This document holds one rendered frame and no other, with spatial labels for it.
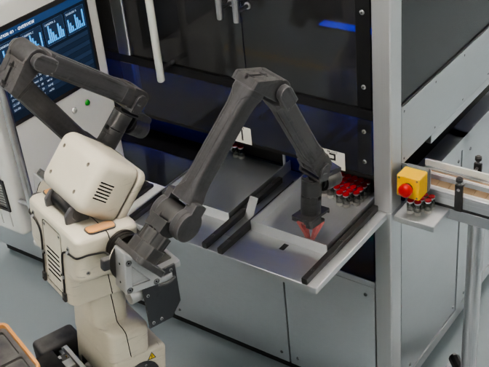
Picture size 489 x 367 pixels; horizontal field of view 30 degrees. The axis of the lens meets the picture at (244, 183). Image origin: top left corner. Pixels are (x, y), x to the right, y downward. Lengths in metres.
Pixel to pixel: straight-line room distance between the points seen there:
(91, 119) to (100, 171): 0.95
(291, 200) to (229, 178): 0.25
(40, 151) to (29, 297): 1.26
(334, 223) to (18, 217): 1.00
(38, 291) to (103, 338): 1.72
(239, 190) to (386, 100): 0.61
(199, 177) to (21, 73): 0.48
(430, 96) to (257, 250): 0.69
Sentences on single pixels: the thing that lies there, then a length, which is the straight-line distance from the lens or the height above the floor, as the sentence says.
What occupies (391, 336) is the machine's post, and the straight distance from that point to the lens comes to 3.03.
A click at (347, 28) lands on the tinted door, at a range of 2.52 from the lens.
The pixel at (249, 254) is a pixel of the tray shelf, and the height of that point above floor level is 0.88.
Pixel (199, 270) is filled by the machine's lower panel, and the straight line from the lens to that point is 3.41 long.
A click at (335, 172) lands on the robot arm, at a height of 1.09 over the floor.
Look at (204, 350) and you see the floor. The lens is 3.63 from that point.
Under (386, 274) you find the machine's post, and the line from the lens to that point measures 2.88.
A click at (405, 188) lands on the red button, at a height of 1.01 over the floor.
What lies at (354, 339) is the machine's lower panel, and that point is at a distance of 3.13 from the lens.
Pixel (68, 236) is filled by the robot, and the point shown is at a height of 1.23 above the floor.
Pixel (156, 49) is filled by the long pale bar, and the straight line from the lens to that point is 2.88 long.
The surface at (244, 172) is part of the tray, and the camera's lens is 2.97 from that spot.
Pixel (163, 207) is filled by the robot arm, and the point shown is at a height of 1.27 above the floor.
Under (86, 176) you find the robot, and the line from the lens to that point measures 2.15.
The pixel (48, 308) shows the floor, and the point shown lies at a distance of 3.99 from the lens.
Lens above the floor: 2.43
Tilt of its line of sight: 32 degrees down
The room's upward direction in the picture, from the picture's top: 6 degrees counter-clockwise
